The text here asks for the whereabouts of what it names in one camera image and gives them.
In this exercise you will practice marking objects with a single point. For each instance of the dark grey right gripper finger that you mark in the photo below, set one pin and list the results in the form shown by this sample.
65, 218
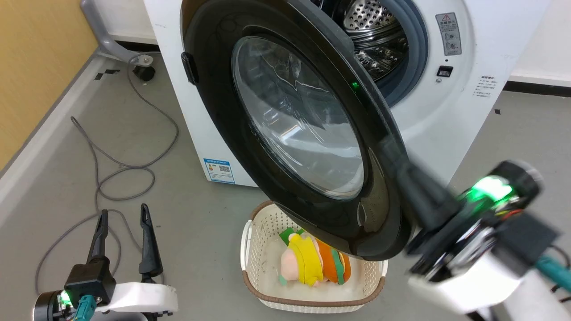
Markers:
424, 196

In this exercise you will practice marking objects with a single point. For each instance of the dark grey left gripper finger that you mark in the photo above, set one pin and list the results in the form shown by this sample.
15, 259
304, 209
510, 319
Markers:
99, 243
150, 254

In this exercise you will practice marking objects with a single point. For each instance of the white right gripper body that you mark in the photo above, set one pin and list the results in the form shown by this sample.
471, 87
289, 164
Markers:
468, 281

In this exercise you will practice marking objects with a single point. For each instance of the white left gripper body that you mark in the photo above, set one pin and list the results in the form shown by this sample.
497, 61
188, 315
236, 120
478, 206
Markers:
142, 298

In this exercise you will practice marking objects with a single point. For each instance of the black round glass washer door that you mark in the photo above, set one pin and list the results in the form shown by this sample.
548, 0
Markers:
213, 116

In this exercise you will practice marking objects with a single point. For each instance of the grey rubber door gasket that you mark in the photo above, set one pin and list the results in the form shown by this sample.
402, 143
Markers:
417, 53

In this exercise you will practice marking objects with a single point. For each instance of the white front-load washing machine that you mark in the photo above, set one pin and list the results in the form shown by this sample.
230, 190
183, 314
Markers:
200, 111

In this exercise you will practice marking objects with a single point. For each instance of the black door latch hook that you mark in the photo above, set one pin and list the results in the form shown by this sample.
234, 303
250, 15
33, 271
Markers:
190, 67

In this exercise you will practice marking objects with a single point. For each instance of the blue energy label sticker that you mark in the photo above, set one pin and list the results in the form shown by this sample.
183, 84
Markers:
218, 170

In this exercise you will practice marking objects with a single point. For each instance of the white basket with brown rim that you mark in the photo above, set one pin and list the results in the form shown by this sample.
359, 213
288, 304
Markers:
261, 249

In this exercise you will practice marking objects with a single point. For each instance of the yellow orange plush doll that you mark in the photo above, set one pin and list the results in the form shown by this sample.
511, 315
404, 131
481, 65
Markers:
308, 263

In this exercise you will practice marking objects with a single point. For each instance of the green cloth piece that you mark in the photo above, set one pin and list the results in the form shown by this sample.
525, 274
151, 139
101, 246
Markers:
287, 235

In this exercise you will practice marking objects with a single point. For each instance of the grey warning label sticker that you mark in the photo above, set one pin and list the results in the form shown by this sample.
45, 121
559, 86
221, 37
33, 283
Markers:
448, 34

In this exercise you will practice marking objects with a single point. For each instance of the black caster wheel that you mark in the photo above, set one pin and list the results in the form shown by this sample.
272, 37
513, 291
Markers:
144, 72

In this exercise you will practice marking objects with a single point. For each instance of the stainless steel washer drum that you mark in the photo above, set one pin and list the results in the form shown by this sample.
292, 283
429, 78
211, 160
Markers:
371, 18

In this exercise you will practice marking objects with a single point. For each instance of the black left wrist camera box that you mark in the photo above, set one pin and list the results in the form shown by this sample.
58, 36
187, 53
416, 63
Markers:
89, 281

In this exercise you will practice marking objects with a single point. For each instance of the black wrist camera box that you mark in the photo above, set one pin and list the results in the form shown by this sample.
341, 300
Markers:
528, 243
89, 281

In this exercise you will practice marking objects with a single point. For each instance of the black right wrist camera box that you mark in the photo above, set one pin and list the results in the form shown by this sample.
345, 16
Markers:
528, 243

